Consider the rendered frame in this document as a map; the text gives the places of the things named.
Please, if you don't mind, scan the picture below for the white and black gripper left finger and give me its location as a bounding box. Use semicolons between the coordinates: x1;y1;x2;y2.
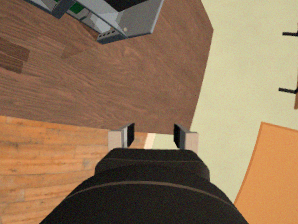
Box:
108;123;134;153

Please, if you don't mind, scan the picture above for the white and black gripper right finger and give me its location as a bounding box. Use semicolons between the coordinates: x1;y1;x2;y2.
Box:
173;124;199;155

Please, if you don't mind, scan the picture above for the dark grey case with orange latches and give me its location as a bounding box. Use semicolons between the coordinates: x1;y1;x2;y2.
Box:
104;0;148;12

